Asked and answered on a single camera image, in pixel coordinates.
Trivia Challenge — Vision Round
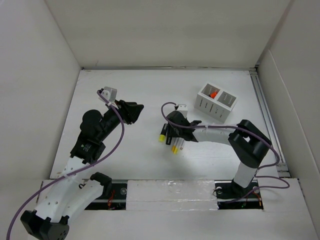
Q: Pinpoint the white foam block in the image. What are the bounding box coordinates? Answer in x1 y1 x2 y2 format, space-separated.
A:
126 179 218 212

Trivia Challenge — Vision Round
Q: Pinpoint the white pen holder box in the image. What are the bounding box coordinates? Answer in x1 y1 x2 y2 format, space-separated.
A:
194 82 238 123

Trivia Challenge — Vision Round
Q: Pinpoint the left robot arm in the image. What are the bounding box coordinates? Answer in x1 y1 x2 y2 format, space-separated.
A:
20 100 144 240

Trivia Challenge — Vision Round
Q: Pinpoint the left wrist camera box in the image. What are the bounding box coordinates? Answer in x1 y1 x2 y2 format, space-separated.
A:
98 86 117 102

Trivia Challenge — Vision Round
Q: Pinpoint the aluminium rail right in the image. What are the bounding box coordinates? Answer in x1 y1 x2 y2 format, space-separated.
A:
249 68 291 179

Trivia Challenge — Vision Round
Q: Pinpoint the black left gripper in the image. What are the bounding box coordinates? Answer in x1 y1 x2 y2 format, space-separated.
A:
97 99 143 142

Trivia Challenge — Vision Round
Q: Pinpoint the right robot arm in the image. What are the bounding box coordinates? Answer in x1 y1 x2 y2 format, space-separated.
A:
166 110 271 200

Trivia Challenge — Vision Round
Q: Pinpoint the yellow cap black highlighter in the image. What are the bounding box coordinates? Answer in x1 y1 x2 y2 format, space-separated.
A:
158 123 168 143

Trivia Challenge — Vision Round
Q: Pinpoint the yellow cap white pen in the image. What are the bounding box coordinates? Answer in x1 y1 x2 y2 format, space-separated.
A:
171 137 181 154
173 138 185 154

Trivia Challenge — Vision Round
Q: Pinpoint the blue cap black highlighter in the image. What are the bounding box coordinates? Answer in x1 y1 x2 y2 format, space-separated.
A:
165 128 174 146

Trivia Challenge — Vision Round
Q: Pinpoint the orange item in holder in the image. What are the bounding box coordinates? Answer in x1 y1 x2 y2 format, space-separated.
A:
209 91 218 99

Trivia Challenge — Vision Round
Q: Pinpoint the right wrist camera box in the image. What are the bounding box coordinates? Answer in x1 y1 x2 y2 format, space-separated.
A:
175 104 188 118

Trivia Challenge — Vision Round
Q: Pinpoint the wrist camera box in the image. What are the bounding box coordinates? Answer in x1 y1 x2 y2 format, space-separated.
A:
175 104 188 118
98 86 117 102

